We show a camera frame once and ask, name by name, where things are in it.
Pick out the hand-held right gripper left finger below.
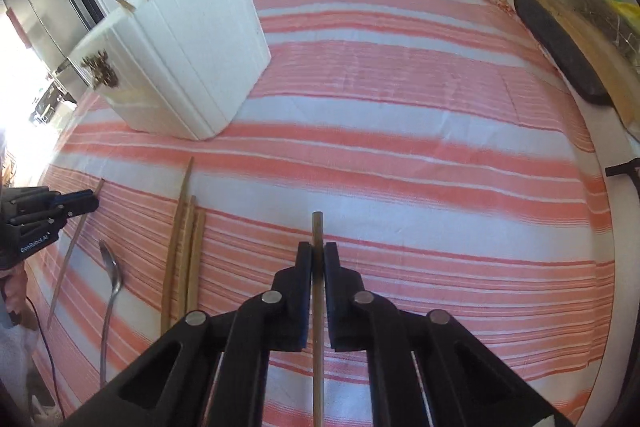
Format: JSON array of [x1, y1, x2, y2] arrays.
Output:
[[62, 241, 314, 427]]

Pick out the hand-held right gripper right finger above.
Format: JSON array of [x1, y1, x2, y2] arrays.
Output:
[[324, 241, 576, 427]]

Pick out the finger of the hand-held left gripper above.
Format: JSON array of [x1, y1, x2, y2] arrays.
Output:
[[52, 199, 100, 224], [50, 189, 96, 208]]

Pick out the white ribbed utensil holder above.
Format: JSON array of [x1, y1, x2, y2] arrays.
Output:
[[70, 0, 272, 142]]

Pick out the person's left hand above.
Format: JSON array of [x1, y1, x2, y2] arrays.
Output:
[[0, 264, 28, 329]]

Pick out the metal spoon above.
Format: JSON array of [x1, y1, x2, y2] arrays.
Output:
[[98, 239, 124, 389]]

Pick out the pink striped table cloth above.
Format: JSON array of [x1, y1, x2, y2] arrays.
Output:
[[30, 0, 617, 427]]

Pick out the black oblong board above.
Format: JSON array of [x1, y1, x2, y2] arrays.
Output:
[[514, 0, 612, 106]]

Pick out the wooden cutting board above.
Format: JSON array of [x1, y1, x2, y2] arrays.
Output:
[[525, 0, 640, 136]]

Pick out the yellow plastic bag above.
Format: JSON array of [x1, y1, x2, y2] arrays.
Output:
[[580, 0, 640, 24]]

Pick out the black cable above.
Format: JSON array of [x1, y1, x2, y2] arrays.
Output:
[[22, 294, 69, 421]]

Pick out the wire basket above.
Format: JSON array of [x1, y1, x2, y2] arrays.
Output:
[[575, 0, 640, 68]]

